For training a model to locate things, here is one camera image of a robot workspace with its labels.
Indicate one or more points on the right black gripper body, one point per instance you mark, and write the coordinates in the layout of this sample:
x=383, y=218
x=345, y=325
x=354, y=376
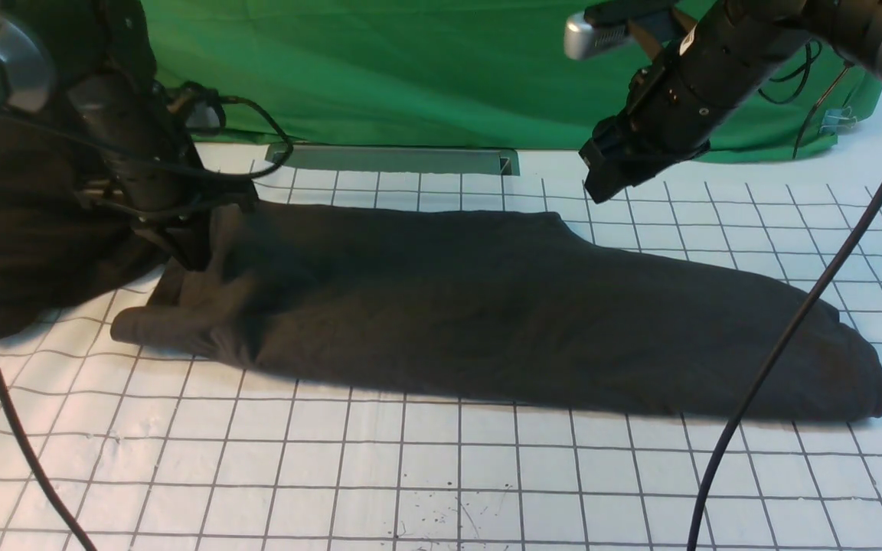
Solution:
x=617, y=158

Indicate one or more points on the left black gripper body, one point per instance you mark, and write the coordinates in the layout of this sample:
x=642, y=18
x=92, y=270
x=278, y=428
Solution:
x=174, y=215

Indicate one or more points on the gray long-sleeved shirt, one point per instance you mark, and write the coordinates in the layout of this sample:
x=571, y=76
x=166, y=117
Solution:
x=484, y=305

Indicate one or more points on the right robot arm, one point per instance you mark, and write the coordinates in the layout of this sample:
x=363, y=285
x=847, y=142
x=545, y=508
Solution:
x=702, y=71

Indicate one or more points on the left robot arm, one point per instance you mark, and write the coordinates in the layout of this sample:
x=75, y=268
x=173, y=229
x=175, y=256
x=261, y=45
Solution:
x=96, y=56

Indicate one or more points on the black clothing pile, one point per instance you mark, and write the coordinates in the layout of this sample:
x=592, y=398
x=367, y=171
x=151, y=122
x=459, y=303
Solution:
x=53, y=253

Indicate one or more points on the green backdrop cloth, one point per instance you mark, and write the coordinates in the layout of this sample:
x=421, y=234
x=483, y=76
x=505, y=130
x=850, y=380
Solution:
x=477, y=74

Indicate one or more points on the silver binder clip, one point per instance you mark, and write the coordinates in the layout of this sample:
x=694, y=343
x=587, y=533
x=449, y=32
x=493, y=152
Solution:
x=835, y=121

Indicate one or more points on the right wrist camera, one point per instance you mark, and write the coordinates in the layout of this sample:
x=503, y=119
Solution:
x=608, y=26

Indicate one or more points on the gray metal rail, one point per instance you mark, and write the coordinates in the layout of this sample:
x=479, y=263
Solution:
x=500, y=162

